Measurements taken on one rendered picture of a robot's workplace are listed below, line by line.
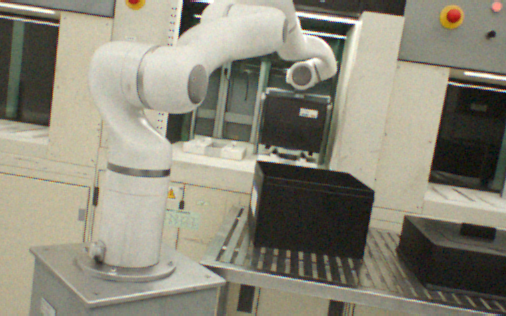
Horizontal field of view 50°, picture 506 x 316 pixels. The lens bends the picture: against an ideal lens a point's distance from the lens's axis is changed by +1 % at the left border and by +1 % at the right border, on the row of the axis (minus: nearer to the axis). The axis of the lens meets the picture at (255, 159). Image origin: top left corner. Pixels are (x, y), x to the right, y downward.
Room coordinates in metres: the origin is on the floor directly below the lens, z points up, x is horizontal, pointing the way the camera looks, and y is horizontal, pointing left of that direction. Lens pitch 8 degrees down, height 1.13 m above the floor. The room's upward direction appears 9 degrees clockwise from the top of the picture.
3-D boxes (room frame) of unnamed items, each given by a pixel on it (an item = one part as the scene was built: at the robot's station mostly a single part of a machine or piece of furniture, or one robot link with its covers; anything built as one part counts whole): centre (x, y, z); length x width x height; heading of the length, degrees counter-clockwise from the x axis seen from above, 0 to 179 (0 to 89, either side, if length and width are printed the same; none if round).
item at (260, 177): (1.39, -0.15, 0.85); 0.28 x 0.28 x 0.17; 5
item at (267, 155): (1.98, -0.12, 0.89); 0.22 x 0.21 x 0.04; 177
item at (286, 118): (1.98, -0.12, 1.06); 0.24 x 0.20 x 0.32; 87
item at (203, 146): (2.00, 0.15, 0.89); 0.22 x 0.21 x 0.04; 177
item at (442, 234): (1.27, -0.55, 0.83); 0.29 x 0.29 x 0.13; 89
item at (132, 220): (1.01, 0.22, 0.85); 0.19 x 0.19 x 0.18
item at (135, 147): (1.02, 0.25, 1.07); 0.19 x 0.12 x 0.24; 66
